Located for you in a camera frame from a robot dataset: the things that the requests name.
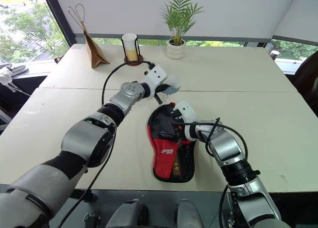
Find dark brown chair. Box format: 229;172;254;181
293;50;318;109

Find dark grey rounded shape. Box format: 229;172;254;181
175;199;206;228
106;199;150;228

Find black window frame post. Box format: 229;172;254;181
39;0;77;48

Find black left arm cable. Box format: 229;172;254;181
56;61;156;228

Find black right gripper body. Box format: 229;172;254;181
170;116;186;144

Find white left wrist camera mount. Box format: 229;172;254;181
143;65;170;100

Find green palm plant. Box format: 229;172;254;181
160;0;205;46

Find white ribbed plant pot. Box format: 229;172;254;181
166;38;186;60

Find brown paper bag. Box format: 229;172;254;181
68;3;110;69

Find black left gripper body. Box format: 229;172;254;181
155;83;172;96

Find red black paddle case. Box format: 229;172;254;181
147;102;197;183

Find yellow item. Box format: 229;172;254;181
172;158;181;177

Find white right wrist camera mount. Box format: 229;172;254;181
173;101;198;141

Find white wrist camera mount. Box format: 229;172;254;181
173;101;198;141
143;65;170;100

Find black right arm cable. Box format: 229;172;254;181
171;117;249;228

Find white cord bundle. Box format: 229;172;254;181
0;73;30;96

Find black wire cup holder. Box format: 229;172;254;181
121;38;144;66

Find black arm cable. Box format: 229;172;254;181
56;61;156;228
171;117;249;228

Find white paper cup stack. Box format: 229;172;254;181
121;33;138;61

